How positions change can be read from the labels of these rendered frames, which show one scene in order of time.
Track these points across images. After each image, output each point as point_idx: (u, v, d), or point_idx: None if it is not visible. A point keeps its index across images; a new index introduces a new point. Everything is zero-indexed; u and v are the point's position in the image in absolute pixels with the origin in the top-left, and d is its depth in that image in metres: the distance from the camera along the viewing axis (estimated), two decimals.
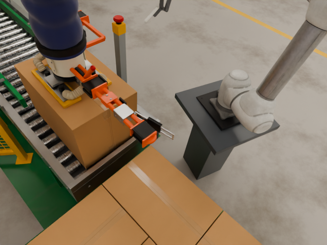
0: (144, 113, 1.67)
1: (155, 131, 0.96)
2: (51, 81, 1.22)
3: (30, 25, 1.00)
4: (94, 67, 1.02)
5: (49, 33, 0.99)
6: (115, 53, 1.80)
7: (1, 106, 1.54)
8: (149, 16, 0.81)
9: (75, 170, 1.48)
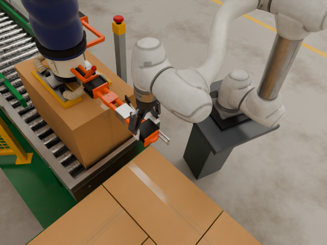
0: None
1: (157, 130, 0.97)
2: (51, 82, 1.22)
3: (31, 26, 1.00)
4: (95, 67, 1.02)
5: (49, 34, 1.00)
6: (115, 53, 1.80)
7: (1, 106, 1.54)
8: None
9: (75, 170, 1.48)
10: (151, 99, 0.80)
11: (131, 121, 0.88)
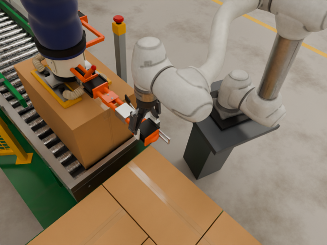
0: None
1: (157, 130, 0.97)
2: (51, 82, 1.22)
3: (30, 25, 1.00)
4: (95, 66, 1.02)
5: (49, 33, 0.99)
6: (115, 53, 1.80)
7: (1, 106, 1.54)
8: None
9: (75, 170, 1.48)
10: (152, 99, 0.80)
11: (131, 121, 0.88)
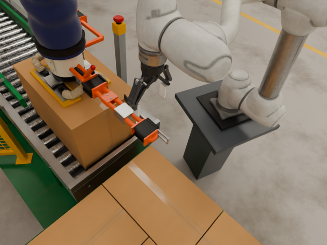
0: (144, 113, 1.67)
1: (156, 130, 0.97)
2: (50, 81, 1.22)
3: (29, 25, 1.00)
4: (94, 66, 1.02)
5: (48, 33, 0.99)
6: (115, 53, 1.80)
7: (1, 106, 1.54)
8: (164, 94, 0.91)
9: (75, 170, 1.48)
10: (159, 62, 0.70)
11: (133, 91, 0.77)
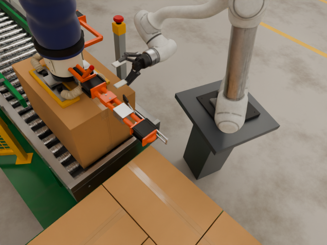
0: (144, 113, 1.67)
1: (155, 130, 0.97)
2: (49, 81, 1.22)
3: (28, 25, 1.00)
4: (93, 66, 1.02)
5: (47, 33, 0.99)
6: (115, 53, 1.80)
7: (1, 106, 1.54)
8: (115, 62, 1.14)
9: (75, 170, 1.48)
10: None
11: (134, 78, 1.29)
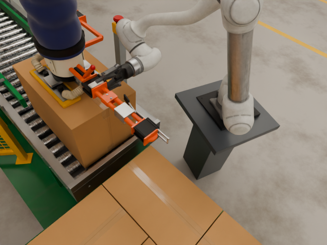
0: (144, 113, 1.67)
1: (156, 129, 0.97)
2: (50, 81, 1.22)
3: (29, 25, 1.00)
4: (94, 66, 1.02)
5: (48, 33, 0.99)
6: (115, 53, 1.80)
7: (1, 106, 1.54)
8: (92, 83, 1.11)
9: (75, 170, 1.48)
10: None
11: (113, 87, 1.21)
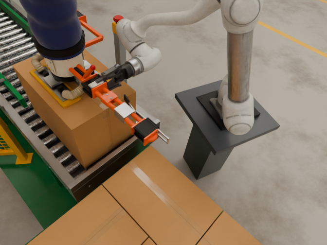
0: (144, 113, 1.67)
1: (156, 129, 0.97)
2: (50, 81, 1.22)
3: (29, 25, 1.00)
4: (94, 66, 1.02)
5: (48, 33, 0.99)
6: (115, 53, 1.80)
7: (1, 106, 1.54)
8: (92, 83, 1.11)
9: (75, 170, 1.48)
10: None
11: (113, 87, 1.21)
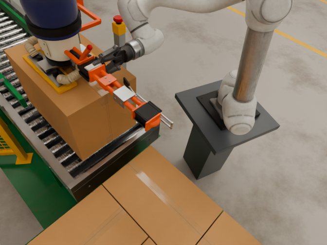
0: None
1: (159, 113, 0.89)
2: (44, 66, 1.14)
3: (20, 0, 0.92)
4: (91, 46, 0.94)
5: (40, 9, 0.91)
6: None
7: (1, 106, 1.54)
8: (89, 65, 1.02)
9: (75, 170, 1.48)
10: None
11: (112, 71, 1.13)
